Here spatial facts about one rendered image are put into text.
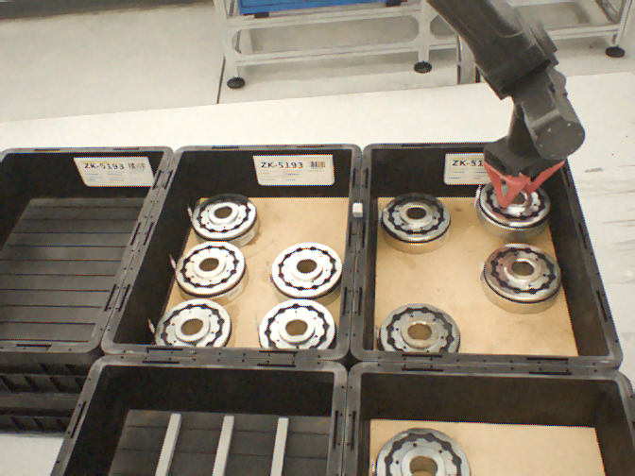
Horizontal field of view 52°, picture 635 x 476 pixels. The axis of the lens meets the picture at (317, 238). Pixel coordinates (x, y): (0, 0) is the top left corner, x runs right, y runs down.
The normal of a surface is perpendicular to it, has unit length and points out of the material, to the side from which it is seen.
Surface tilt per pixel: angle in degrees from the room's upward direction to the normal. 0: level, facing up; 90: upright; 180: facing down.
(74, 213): 0
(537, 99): 36
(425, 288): 0
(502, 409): 90
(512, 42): 109
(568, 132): 90
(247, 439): 0
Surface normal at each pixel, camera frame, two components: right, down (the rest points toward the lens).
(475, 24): 0.28, 0.86
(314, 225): -0.08, -0.70
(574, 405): -0.09, 0.72
